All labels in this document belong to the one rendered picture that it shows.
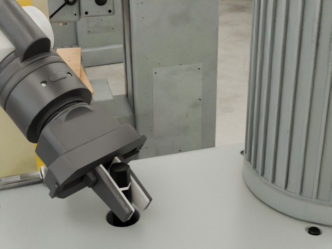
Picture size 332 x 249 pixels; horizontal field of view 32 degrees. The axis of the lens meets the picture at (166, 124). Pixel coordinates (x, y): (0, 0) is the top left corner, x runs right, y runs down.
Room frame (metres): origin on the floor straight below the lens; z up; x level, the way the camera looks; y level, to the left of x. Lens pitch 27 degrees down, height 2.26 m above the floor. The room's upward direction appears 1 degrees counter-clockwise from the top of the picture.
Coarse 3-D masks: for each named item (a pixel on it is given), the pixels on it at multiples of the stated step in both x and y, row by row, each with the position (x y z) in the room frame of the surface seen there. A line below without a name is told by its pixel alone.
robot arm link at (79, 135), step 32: (64, 64) 0.61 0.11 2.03; (32, 96) 0.56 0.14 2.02; (64, 96) 0.56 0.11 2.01; (32, 128) 0.55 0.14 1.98; (64, 128) 0.54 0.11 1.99; (96, 128) 0.55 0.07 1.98; (128, 128) 0.56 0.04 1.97; (64, 160) 0.50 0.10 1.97; (96, 160) 0.51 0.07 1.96; (128, 160) 0.57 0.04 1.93; (64, 192) 0.50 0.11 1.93
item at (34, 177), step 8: (40, 168) 0.61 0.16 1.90; (8, 176) 0.59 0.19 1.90; (16, 176) 0.59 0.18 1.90; (24, 176) 0.59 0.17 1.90; (32, 176) 0.59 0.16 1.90; (40, 176) 0.59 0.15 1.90; (0, 184) 0.57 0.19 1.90; (8, 184) 0.57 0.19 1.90; (16, 184) 0.57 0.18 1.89; (24, 184) 0.58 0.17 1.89
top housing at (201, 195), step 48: (240, 144) 0.67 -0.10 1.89; (0, 192) 0.56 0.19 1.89; (48, 192) 0.56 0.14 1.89; (192, 192) 0.56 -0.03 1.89; (240, 192) 0.56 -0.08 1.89; (0, 240) 0.48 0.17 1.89; (48, 240) 0.47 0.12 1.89; (96, 240) 0.47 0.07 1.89; (144, 240) 0.47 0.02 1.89; (192, 240) 0.47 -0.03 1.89; (240, 240) 0.47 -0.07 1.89; (288, 240) 0.47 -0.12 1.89
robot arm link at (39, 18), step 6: (24, 6) 0.69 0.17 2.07; (30, 6) 0.68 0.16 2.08; (30, 12) 0.67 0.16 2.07; (36, 12) 0.67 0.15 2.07; (36, 18) 0.66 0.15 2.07; (42, 18) 0.67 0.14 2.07; (42, 24) 0.66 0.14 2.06; (48, 24) 0.67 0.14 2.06; (42, 30) 0.66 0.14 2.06; (48, 30) 0.66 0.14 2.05; (48, 36) 0.66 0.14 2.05
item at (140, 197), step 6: (120, 156) 0.54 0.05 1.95; (114, 162) 0.53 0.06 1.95; (126, 162) 0.54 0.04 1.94; (132, 174) 0.52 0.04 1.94; (132, 180) 0.52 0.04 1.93; (138, 180) 0.52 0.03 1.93; (132, 186) 0.52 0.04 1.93; (138, 186) 0.51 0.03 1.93; (132, 192) 0.52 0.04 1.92; (138, 192) 0.51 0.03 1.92; (144, 192) 0.51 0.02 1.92; (132, 198) 0.52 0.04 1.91; (138, 198) 0.51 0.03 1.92; (144, 198) 0.50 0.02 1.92; (150, 198) 0.51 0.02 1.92; (138, 204) 0.51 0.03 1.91; (144, 204) 0.50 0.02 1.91
